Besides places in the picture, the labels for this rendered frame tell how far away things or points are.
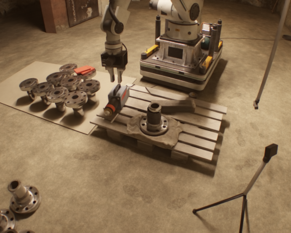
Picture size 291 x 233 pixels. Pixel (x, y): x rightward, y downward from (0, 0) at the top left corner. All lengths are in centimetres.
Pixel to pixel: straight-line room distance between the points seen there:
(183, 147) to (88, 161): 85
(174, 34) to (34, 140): 203
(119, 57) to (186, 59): 106
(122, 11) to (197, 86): 132
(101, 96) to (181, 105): 105
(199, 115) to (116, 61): 99
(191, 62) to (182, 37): 34
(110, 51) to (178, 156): 110
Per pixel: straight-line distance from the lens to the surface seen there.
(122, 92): 218
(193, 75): 260
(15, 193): 172
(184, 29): 269
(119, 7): 185
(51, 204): 182
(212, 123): 215
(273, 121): 275
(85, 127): 229
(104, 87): 287
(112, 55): 197
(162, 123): 197
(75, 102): 226
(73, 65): 308
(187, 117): 215
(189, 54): 271
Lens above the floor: 149
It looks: 39 degrees down
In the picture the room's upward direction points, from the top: straight up
